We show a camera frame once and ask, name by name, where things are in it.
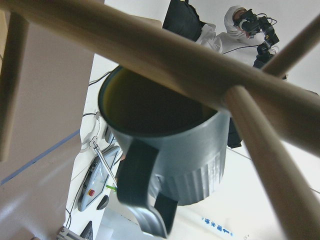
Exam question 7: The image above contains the teal ribbed mug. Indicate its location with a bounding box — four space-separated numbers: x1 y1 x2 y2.
98 66 230 238

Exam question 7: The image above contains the wooden cup storage rack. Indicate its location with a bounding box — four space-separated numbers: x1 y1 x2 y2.
0 0 320 240

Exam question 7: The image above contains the teach pendant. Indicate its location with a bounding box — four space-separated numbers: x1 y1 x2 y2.
77 145 120 212

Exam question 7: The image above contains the person in white suit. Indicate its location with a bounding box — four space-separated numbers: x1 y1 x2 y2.
196 5 264 67

